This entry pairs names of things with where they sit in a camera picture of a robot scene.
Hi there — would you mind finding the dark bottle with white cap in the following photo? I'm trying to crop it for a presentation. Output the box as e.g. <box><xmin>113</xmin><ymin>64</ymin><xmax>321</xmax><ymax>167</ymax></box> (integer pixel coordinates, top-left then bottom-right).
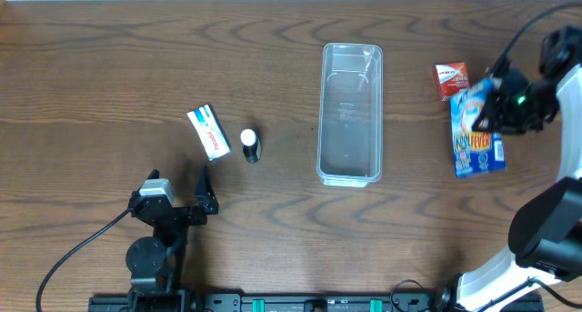
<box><xmin>240</xmin><ymin>128</ymin><xmax>262</xmax><ymax>164</ymax></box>

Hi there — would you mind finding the clear plastic container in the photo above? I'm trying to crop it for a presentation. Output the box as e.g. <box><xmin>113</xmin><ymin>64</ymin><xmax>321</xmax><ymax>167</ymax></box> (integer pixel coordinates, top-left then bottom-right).
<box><xmin>316</xmin><ymin>43</ymin><xmax>384</xmax><ymax>187</ymax></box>

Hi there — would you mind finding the blue Kool Fever box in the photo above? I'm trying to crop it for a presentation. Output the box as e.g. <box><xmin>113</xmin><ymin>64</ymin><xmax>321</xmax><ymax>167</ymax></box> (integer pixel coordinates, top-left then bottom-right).
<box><xmin>450</xmin><ymin>79</ymin><xmax>506</xmax><ymax>178</ymax></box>

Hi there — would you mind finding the grey wrist camera, left arm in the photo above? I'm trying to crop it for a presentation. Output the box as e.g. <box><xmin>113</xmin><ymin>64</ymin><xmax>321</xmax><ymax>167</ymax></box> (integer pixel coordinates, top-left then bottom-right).
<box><xmin>138</xmin><ymin>178</ymin><xmax>176</xmax><ymax>206</ymax></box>

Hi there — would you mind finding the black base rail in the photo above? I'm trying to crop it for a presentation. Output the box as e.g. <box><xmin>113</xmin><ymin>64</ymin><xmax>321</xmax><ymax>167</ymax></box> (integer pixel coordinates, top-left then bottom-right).
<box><xmin>87</xmin><ymin>293</ymin><xmax>545</xmax><ymax>312</ymax></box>

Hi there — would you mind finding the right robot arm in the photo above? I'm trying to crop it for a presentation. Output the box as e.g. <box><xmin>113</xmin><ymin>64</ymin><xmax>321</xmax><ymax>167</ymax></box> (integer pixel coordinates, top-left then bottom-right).
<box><xmin>435</xmin><ymin>26</ymin><xmax>581</xmax><ymax>311</ymax></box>

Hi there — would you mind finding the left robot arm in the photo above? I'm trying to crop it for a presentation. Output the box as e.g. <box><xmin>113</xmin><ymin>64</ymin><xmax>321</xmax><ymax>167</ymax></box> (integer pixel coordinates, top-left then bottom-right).
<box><xmin>125</xmin><ymin>166</ymin><xmax>219</xmax><ymax>311</ymax></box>

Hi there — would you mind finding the white Panadol box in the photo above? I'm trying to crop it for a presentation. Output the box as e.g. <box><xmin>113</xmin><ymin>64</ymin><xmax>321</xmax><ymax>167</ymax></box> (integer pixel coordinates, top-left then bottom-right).
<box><xmin>186</xmin><ymin>105</ymin><xmax>231</xmax><ymax>161</ymax></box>

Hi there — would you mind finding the red medicine box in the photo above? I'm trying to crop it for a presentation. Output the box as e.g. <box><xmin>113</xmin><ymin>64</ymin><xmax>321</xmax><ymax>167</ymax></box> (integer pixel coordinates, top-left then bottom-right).
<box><xmin>433</xmin><ymin>62</ymin><xmax>470</xmax><ymax>101</ymax></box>

